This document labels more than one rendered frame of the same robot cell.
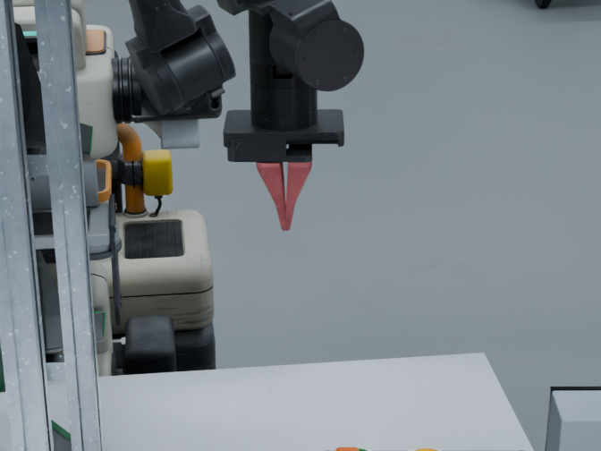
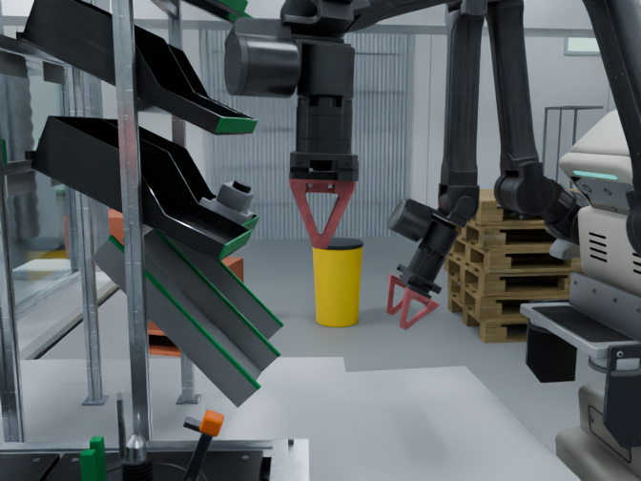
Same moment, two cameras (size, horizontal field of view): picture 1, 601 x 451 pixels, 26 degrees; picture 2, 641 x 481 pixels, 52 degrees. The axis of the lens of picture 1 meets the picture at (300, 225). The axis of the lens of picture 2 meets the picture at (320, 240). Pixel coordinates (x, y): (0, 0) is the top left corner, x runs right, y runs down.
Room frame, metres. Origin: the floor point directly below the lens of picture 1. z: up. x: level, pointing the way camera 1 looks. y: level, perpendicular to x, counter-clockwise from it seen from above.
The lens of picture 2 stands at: (1.04, -0.66, 1.35)
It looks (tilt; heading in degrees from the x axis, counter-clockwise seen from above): 10 degrees down; 89
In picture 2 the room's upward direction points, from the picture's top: straight up
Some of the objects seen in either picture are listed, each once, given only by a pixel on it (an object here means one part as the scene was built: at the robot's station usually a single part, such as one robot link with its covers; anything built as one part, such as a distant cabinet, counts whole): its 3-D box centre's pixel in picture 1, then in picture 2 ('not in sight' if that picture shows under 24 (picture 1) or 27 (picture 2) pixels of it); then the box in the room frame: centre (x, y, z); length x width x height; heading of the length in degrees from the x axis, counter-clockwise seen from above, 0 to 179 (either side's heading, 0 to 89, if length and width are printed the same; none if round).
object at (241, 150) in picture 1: (271, 178); (321, 202); (1.06, 0.03, 1.28); 0.07 x 0.07 x 0.09; 0
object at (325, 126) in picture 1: (283, 99); (323, 134); (1.06, 0.01, 1.35); 0.10 x 0.07 x 0.07; 90
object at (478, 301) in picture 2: not in sight; (548, 258); (2.74, 3.79, 0.46); 1.28 x 0.88 x 0.91; 4
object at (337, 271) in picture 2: not in sight; (337, 282); (1.26, 3.83, 0.29); 0.36 x 0.36 x 0.57
